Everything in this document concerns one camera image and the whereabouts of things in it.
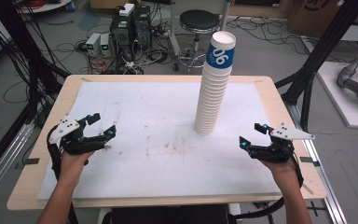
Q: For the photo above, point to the person's left hand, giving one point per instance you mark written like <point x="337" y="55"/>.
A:
<point x="74" y="163"/>

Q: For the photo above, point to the black tape strip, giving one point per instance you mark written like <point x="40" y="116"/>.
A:
<point x="31" y="161"/>
<point x="309" y="160"/>

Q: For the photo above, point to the small white box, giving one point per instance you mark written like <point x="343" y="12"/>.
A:
<point x="126" y="9"/>

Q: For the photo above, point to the grey bench power supply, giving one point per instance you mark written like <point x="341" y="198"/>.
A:
<point x="92" y="43"/>
<point x="105" y="44"/>

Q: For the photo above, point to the stack of white paper cups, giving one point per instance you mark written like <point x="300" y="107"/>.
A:
<point x="213" y="90"/>

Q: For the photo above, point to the brown cardboard box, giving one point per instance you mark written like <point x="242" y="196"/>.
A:
<point x="317" y="15"/>

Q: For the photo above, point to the light wooden table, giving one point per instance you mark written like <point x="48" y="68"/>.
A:
<point x="28" y="186"/>

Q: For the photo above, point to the white round table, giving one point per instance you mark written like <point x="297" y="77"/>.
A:
<point x="48" y="5"/>

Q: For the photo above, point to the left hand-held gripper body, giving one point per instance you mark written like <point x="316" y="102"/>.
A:
<point x="74" y="143"/>

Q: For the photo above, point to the person's right hand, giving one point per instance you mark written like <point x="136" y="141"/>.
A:
<point x="280" y="169"/>

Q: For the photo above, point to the white floor platform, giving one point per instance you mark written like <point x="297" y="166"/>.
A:
<point x="348" y="109"/>

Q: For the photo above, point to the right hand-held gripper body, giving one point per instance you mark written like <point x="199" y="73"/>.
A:
<point x="276" y="149"/>

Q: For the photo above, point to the black computer tower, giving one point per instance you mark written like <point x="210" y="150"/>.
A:
<point x="121" y="34"/>
<point x="143" y="25"/>

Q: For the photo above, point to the aluminium rail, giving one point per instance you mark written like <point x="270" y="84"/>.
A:
<point x="320" y="174"/>
<point x="6" y="155"/>

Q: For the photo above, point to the black round stool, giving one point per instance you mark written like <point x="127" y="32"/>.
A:
<point x="199" y="20"/>

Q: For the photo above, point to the white foam mat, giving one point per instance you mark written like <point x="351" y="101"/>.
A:
<point x="152" y="109"/>

